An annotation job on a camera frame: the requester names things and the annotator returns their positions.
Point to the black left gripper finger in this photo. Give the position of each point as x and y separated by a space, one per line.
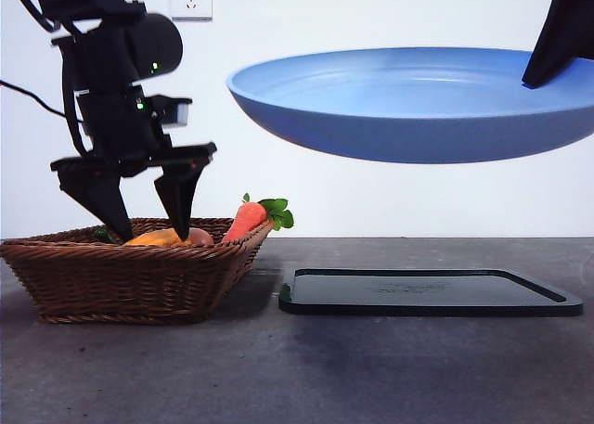
99 196
178 196

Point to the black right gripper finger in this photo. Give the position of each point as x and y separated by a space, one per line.
564 25

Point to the blue round plate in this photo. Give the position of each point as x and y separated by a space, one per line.
399 118

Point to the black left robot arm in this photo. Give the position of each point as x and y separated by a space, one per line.
116 39

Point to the brown woven wicker basket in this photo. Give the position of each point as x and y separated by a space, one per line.
130 280

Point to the dark green vegetable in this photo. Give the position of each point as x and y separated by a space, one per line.
102 234

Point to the brown egg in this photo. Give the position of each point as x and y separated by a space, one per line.
202 237

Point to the orange carrot with green leaves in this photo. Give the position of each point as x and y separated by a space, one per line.
246 220

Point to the black rectangular tray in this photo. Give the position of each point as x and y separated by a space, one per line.
417 294

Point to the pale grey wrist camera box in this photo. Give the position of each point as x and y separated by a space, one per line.
180 113

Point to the white wall socket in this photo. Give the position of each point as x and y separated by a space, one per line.
191 2

